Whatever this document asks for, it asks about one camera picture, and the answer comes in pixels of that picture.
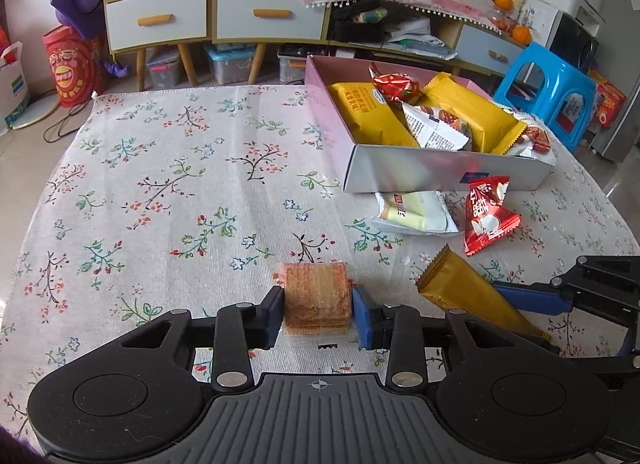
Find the white lidded storage box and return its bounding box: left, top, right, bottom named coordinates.
left=277, top=44, right=329, bottom=85

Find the clear storage box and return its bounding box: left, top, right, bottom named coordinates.
left=146, top=49, right=184, bottom=92

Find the floral tablecloth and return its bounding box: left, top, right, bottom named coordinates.
left=0, top=84, right=640, bottom=464

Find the white brown nut packet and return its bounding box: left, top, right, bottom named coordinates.
left=402, top=103, right=474, bottom=151

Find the colourful carton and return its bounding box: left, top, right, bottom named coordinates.
left=585, top=71, right=629, bottom=130

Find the clear cracker packet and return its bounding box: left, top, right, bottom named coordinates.
left=281, top=262, right=357, bottom=338

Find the white round base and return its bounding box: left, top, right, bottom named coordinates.
left=12, top=94, right=71, bottom=130

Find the white red packet box edge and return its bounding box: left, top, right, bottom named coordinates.
left=492, top=99, right=557, bottom=168

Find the red cylindrical box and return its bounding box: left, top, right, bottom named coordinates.
left=42, top=26, right=109, bottom=110

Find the black bag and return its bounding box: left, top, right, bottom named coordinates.
left=332, top=0, right=389, bottom=44

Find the yellow snack packet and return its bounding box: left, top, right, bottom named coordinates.
left=422, top=71, right=529, bottom=155
left=327, top=81, right=421, bottom=149

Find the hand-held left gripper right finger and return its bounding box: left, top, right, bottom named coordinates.
left=351, top=285, right=521, bottom=391

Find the wooden drawer cabinet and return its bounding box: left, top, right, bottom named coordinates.
left=211, top=0, right=331, bottom=86

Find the tall wooden shelf cabinet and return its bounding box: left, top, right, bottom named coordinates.
left=102, top=0, right=216, bottom=93

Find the low wooden cabinet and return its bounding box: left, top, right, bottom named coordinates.
left=327, top=6, right=532, bottom=81

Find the white microwave oven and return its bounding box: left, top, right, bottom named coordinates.
left=547, top=9, right=602, bottom=76

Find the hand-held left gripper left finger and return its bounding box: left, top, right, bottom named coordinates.
left=120, top=285, right=286, bottom=392

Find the blue plastic stool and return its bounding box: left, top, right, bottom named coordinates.
left=492, top=42, right=599, bottom=153

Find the glass jar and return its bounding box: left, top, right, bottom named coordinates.
left=487, top=9, right=516, bottom=33

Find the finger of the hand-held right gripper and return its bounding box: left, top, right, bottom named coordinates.
left=492, top=255, right=640, bottom=328
left=565, top=326, right=640, bottom=385

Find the pale green snack packet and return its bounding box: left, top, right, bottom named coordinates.
left=374, top=190, right=460, bottom=236

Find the blue lidded storage box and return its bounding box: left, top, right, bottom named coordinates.
left=205, top=44, right=256, bottom=86

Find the red snack packet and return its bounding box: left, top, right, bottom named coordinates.
left=369, top=62, right=426, bottom=105
left=463, top=175, right=522, bottom=258

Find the gold long snack packet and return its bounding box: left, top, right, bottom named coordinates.
left=415, top=244, right=554, bottom=346

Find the folded cloth stack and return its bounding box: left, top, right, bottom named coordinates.
left=387, top=14, right=459, bottom=60

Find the white shopping bag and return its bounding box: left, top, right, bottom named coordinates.
left=0, top=41, right=31, bottom=135

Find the pink-lined silver box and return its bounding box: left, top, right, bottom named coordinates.
left=305, top=55, right=554, bottom=194

